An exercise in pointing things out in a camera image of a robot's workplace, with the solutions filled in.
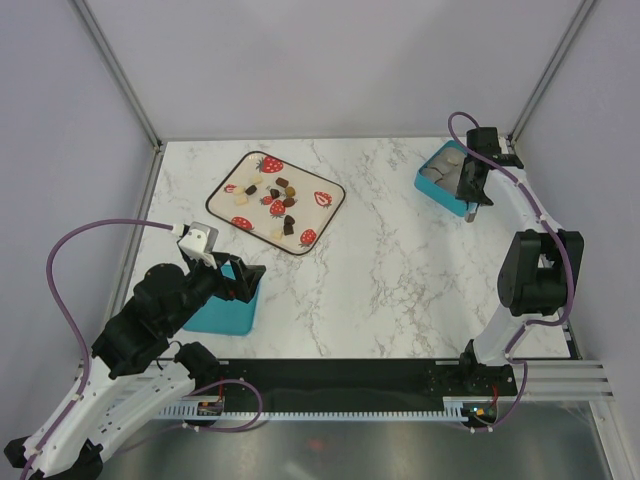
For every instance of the metal serving tongs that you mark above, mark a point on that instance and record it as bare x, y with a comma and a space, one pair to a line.
471, 212

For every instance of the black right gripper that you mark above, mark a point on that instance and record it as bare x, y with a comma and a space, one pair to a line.
465, 193

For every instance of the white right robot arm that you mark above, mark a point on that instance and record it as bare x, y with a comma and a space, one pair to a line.
537, 281

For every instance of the brown bar chocolate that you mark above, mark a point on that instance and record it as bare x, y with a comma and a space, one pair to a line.
282, 181

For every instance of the aluminium frame rail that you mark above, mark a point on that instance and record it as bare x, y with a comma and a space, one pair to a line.
563, 380

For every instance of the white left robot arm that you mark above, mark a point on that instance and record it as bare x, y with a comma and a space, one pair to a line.
93, 423

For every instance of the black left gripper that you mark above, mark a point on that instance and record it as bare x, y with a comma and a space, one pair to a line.
248, 277

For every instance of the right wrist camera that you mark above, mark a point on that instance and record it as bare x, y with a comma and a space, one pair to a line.
507, 159

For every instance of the teal chocolate box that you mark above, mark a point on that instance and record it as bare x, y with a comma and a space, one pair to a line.
438, 179

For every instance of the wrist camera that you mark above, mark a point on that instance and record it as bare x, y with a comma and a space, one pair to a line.
507, 159
197, 244

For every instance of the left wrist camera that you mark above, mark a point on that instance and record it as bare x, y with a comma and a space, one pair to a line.
197, 244

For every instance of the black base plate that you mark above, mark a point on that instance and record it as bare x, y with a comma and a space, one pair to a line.
355, 386

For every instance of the teal box lid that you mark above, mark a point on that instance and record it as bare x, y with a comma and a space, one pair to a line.
220, 317

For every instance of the strawberry print tray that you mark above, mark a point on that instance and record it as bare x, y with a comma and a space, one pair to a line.
262, 214

